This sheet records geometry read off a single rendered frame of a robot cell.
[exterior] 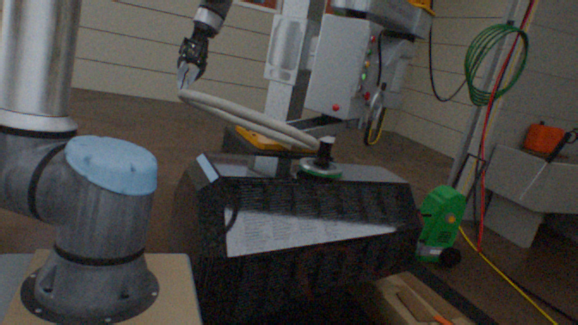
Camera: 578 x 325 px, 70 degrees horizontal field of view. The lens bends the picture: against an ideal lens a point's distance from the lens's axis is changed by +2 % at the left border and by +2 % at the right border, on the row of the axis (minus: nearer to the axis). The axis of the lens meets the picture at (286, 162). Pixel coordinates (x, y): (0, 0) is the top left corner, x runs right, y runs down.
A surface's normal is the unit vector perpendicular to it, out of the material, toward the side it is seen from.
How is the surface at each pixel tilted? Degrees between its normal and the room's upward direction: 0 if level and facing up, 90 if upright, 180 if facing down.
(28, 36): 86
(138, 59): 90
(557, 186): 90
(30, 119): 43
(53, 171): 51
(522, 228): 90
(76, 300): 67
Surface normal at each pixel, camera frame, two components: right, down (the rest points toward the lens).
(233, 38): 0.32, 0.32
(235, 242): 0.44, -0.44
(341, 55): -0.51, 0.14
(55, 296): -0.19, -0.19
